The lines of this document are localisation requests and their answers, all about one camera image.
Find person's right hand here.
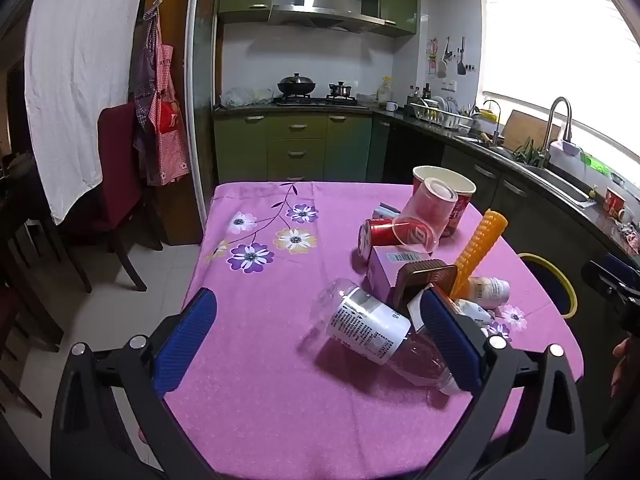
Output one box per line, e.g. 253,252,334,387
611,337,632,399

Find red checked apron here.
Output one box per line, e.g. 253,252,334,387
147,25,191,187

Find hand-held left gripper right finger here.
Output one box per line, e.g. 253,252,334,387
419,285,588,480

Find white lilac container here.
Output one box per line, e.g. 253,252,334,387
549,140,581,172

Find red white cup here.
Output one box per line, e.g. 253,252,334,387
605,186,627,219

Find small steel faucet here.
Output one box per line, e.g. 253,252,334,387
482,100,502,142

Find yellow rimmed dark bin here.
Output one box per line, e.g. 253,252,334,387
517,252,581,321

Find dark wooden chair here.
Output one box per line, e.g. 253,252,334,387
0,152,93,353

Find gas stove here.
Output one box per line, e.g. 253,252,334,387
272,94,360,107

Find yellow ribbed stick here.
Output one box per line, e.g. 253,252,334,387
450,208,509,298

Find clear red plastic cup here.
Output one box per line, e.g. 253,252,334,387
392,178,459,253

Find red soda can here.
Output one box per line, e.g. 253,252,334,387
358,217,401,261

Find purple cardboard box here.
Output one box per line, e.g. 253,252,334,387
366,245,431,301

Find large red paper cup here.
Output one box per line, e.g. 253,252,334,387
412,165,477,237

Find white snack packet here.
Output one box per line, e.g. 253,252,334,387
452,299,496,328

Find white hanging sheet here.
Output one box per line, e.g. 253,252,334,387
24,0,151,226

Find white dish rack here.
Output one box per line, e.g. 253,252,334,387
410,95,473,130

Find clear bottle with white label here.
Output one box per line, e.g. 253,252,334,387
312,277,461,396

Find black wok with lid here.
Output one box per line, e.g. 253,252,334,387
277,73,317,97

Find steel sink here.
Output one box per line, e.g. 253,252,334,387
500,145,597,207

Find small white plastic bottle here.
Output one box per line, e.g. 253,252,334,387
462,276,511,309

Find clear plastic bag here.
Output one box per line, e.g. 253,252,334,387
220,86,275,108

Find red upholstered chair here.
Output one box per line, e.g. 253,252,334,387
97,102,163,293

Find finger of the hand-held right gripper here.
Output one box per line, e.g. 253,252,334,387
581,252,640,306

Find green plastic item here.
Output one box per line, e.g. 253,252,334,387
580,152,612,177

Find sliding glass door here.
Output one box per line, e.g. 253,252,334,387
185,0,224,241

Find pink floral tablecloth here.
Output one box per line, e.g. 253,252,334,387
165,180,586,480

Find wooden cutting board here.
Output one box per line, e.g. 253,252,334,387
501,109,548,150

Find green vegetables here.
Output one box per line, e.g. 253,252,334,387
515,137,549,167

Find purple apron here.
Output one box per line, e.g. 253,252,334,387
129,0,163,128

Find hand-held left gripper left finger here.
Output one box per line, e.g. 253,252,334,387
50,287,218,480

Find dark green base cabinets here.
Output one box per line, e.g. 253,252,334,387
370,117,640,456

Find tall steel faucet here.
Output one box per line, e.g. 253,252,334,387
545,96,574,153

